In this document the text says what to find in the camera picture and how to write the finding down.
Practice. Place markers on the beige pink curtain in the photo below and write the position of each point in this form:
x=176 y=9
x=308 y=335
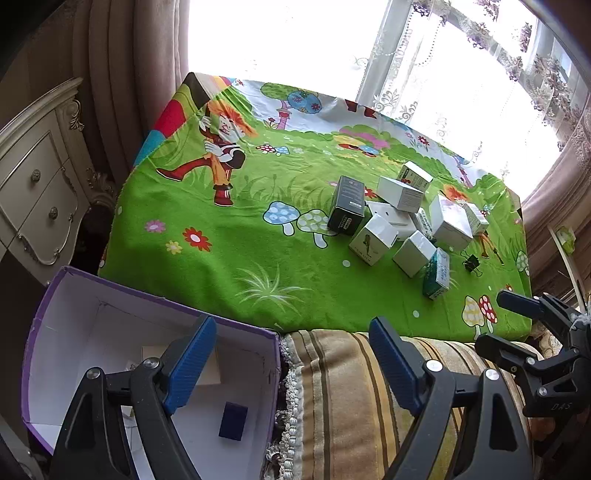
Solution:
x=563 y=184
x=115 y=69

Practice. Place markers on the purple cardboard box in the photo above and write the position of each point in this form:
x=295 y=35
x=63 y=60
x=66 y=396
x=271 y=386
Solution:
x=120 y=332

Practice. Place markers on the cream cardboard box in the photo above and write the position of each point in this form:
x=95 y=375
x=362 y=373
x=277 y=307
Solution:
x=150 y=353

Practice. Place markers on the white green packet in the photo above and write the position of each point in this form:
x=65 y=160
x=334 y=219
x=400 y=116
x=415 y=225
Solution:
x=565 y=237

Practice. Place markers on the tall black box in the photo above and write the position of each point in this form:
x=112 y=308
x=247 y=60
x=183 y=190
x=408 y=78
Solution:
x=346 y=203

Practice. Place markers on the ornate white nightstand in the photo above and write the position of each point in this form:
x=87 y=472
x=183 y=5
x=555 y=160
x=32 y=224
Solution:
x=37 y=184

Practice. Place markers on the small white green box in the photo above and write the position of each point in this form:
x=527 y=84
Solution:
x=415 y=175

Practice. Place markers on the small dark blue box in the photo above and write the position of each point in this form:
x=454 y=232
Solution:
x=233 y=421

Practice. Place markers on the black binder clip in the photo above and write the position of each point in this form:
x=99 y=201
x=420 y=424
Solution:
x=471 y=264

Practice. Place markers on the white printed carton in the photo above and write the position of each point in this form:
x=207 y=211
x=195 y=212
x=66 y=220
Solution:
x=371 y=242

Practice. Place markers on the small white text carton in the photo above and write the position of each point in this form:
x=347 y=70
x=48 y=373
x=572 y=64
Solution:
x=422 y=224

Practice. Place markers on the small white grey carton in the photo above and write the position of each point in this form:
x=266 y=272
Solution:
x=478 y=218

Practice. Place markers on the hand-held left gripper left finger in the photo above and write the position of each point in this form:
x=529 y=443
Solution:
x=191 y=364

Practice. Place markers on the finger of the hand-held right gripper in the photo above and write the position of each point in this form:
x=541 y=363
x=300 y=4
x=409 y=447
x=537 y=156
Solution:
x=501 y=351
x=517 y=303

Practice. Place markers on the white plug adapter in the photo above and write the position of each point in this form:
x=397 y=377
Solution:
x=388 y=217

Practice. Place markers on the green printed blanket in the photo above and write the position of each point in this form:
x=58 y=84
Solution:
x=207 y=267

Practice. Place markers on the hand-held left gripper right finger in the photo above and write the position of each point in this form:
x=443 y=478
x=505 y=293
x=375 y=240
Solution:
x=392 y=364

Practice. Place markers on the sheer lace curtain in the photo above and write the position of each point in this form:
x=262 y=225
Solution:
x=461 y=69

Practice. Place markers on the plain white carton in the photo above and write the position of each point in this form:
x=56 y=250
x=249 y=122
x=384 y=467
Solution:
x=414 y=254

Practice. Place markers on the striped brown cushion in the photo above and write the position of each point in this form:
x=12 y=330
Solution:
x=332 y=406

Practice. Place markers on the large white carton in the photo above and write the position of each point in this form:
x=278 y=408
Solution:
x=450 y=221

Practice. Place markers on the teal and white carton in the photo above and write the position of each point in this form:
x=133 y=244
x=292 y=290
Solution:
x=437 y=274

